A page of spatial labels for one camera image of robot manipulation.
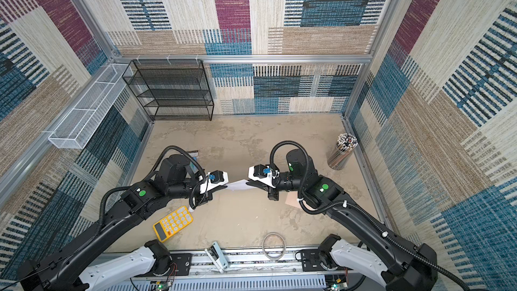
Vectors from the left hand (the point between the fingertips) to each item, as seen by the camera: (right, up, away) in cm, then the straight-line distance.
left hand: (223, 180), depth 69 cm
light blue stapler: (-3, -28, +4) cm, 28 cm away
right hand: (+9, 0, -2) cm, 10 cm away
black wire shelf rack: (-36, +40, +42) cm, 68 cm away
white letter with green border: (+6, 0, -5) cm, 8 cm away
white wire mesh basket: (-52, +17, +2) cm, 55 cm away
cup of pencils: (+48, +5, +23) cm, 53 cm away
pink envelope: (+21, -1, -16) cm, 26 cm away
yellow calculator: (-22, -20, +13) cm, 33 cm away
